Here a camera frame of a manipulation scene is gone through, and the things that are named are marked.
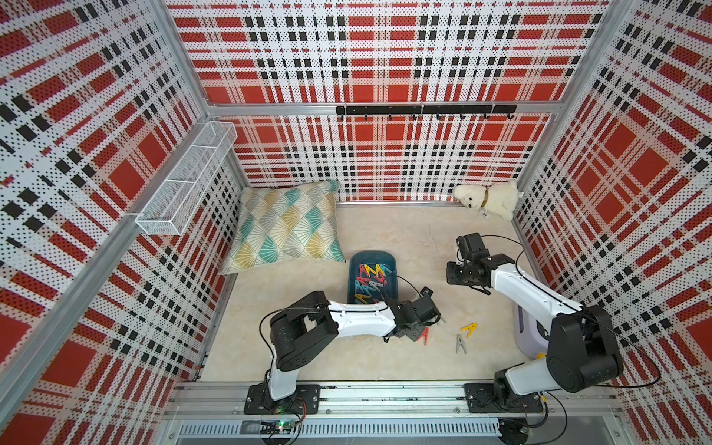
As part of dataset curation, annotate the red clothespin bottom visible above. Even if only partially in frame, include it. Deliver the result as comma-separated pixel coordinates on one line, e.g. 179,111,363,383
419,327,429,346

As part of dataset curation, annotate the grey clothespin bottom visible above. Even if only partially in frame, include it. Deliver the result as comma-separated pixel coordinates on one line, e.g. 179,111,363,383
455,335,467,354

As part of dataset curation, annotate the teal plastic storage box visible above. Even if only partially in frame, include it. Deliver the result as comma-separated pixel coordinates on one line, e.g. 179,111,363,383
348,250,399,305

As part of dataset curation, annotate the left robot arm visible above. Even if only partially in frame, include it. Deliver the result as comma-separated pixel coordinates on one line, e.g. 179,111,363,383
261,287,441,401

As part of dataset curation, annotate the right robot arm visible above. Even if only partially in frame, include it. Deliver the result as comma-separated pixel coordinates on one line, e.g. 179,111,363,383
446,233,624,402

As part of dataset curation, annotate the white plush dog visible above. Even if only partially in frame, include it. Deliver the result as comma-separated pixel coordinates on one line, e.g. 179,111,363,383
452,181,524,221

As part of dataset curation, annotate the patterned cushion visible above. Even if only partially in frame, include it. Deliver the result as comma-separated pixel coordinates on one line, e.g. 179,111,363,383
221,180,345,274

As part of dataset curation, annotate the green circuit board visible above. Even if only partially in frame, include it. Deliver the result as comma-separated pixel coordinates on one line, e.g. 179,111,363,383
260,420,297,437

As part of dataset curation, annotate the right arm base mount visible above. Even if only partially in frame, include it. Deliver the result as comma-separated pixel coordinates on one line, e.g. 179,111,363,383
464,370,545,413

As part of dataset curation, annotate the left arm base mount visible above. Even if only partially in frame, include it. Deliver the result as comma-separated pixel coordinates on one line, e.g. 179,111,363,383
243,383,321,415

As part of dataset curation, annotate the black hook rail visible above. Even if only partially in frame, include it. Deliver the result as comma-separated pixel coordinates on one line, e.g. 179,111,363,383
336,104,517,118

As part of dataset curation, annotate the aluminium front rail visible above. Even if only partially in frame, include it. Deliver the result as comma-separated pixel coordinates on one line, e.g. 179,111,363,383
165,380,623,419

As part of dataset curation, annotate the white wire mesh shelf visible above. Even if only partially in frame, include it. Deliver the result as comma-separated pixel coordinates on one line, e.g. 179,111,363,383
135,122,237,237

